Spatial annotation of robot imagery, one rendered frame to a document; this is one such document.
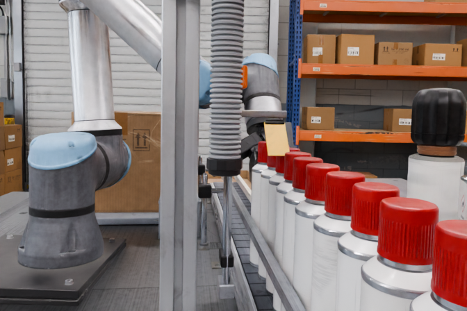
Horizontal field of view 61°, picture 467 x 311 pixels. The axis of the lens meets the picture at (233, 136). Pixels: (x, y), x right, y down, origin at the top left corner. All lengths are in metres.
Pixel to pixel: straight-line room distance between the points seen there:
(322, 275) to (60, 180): 0.53
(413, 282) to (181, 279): 0.34
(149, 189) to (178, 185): 0.62
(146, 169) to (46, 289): 0.49
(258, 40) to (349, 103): 1.38
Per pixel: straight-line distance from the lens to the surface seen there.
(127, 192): 1.12
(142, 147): 1.10
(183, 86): 0.49
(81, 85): 0.92
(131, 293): 0.73
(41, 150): 0.78
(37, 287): 0.73
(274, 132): 0.55
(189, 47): 0.49
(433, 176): 0.72
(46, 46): 5.49
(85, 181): 0.79
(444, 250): 0.22
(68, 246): 0.80
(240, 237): 0.83
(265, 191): 0.60
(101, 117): 0.91
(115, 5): 0.77
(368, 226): 0.31
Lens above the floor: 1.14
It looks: 4 degrees down
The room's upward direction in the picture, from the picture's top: 1 degrees clockwise
